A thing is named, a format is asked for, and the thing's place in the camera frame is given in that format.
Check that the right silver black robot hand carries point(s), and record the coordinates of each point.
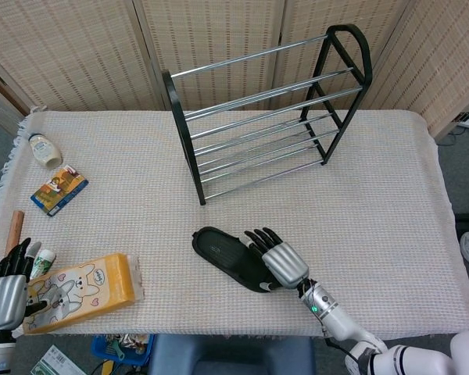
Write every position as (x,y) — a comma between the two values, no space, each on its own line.
(283,263)

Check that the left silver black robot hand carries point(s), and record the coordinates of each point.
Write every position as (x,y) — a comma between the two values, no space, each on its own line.
(2,301)

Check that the black slipper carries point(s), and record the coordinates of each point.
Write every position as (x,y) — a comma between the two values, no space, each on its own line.
(219,250)

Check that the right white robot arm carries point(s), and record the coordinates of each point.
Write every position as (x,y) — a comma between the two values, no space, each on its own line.
(340,318)

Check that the white woven cloth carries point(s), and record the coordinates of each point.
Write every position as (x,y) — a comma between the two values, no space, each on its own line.
(160,234)

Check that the black chrome shoe rack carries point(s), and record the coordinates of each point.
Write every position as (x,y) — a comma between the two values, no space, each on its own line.
(178,117)

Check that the small white green bottle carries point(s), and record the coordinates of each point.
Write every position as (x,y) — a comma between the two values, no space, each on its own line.
(44,262)

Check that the wooden rolling pin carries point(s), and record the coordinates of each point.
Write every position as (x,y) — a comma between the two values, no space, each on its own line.
(15,230)

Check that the green white paper box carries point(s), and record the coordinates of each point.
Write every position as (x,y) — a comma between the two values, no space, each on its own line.
(52,359)

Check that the yellow cartoon tissue pack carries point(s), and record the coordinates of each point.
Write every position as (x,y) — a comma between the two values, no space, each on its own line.
(101,281)

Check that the blue chair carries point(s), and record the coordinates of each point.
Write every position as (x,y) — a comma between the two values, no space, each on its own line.
(226,355)

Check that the blue plastic basket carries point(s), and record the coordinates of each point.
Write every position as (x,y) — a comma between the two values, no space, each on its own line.
(99,347)

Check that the green plastic scoop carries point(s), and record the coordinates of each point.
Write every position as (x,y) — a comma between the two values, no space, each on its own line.
(115,349)

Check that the foil snack bag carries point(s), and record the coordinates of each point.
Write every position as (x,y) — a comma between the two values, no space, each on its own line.
(133,343)

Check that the beige woven folding screen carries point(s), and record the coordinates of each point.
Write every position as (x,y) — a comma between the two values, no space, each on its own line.
(82,51)

